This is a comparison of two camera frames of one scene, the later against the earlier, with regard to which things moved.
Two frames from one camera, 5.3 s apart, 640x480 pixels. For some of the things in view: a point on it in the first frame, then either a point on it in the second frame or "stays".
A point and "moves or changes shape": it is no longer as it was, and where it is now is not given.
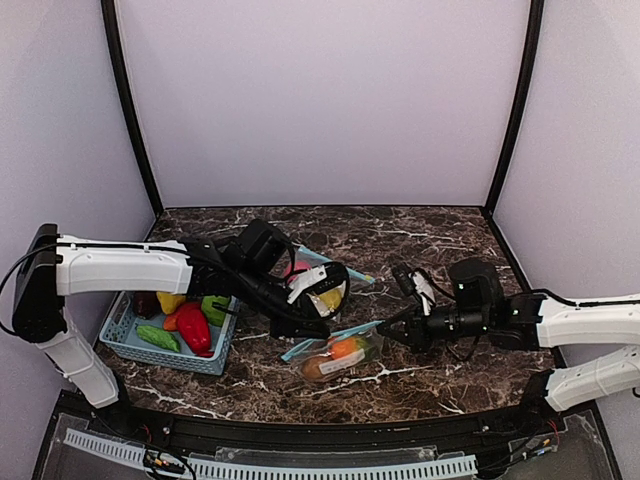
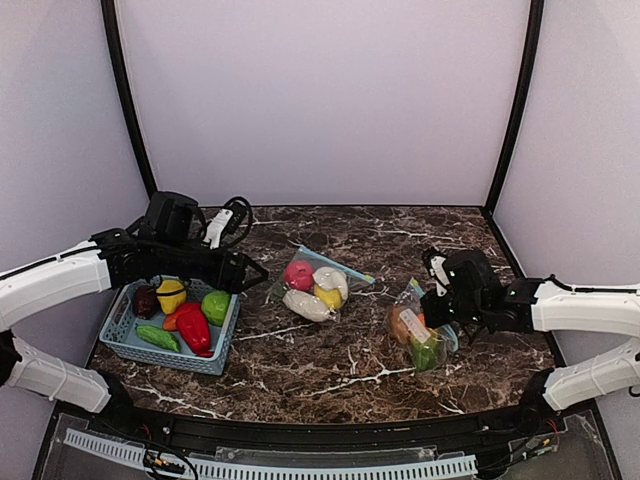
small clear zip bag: [324, 358] → [426, 347]
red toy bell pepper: [194, 326] stays
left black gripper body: [298, 315] → [240, 272]
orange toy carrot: [346, 345] → [425, 354]
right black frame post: [535, 28] stays
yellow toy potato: [332, 298] stays
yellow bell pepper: [170, 302] stays
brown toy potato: [311, 367] moves or changes shape
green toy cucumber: [158, 337] stays
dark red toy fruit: [147, 304] stays
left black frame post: [109, 13] stays
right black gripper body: [417, 329] → [447, 307]
